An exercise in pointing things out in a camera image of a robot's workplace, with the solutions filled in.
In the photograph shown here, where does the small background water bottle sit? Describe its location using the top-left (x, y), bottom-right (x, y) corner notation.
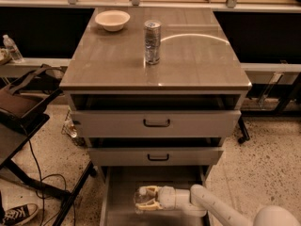
top-left (3, 35), bottom-right (24, 63)

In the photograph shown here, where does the black side table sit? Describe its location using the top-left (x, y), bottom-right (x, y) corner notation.
top-left (0, 113), bottom-right (97, 226)

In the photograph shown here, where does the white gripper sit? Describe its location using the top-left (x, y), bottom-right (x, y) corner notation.
top-left (135, 186), bottom-right (190, 211)

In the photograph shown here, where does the grey drawer cabinet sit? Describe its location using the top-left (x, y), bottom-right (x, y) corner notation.
top-left (61, 8), bottom-right (251, 226)

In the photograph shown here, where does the middle drawer with handle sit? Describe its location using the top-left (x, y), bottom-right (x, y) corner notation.
top-left (87, 147), bottom-right (223, 166)

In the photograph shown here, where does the dark bag with strap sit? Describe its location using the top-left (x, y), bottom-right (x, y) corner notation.
top-left (0, 63), bottom-right (65, 134)

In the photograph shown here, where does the drawer with handle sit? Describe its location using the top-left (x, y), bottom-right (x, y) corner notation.
top-left (87, 147), bottom-right (223, 166)
top-left (71, 110), bottom-right (241, 138)

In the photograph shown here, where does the black floor cable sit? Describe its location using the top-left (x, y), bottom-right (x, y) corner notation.
top-left (18, 125), bottom-right (78, 226)

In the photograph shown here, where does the top drawer with handle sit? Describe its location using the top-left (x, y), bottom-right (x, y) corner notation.
top-left (71, 110), bottom-right (241, 138)

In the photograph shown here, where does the clear plastic water bottle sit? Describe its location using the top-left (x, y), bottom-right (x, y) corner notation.
top-left (134, 190), bottom-right (158, 214)

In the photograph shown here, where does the silver drink can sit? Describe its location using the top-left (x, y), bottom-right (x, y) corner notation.
top-left (144, 20), bottom-right (161, 65)

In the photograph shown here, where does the black canvas sneaker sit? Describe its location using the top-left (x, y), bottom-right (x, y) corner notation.
top-left (0, 203), bottom-right (39, 226)

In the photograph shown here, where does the open bottom drawer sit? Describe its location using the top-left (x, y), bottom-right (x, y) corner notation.
top-left (100, 166), bottom-right (211, 226)

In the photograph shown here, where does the black caster wheel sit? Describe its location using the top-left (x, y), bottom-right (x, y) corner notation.
top-left (238, 118), bottom-right (250, 144)

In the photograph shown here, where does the wire basket on floor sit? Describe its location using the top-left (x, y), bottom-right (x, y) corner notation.
top-left (61, 110), bottom-right (86, 147)

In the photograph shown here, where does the white paper bowl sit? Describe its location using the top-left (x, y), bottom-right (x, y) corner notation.
top-left (95, 10), bottom-right (130, 32)

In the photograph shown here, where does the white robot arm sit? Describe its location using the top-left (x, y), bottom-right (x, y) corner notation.
top-left (134, 184), bottom-right (301, 226)

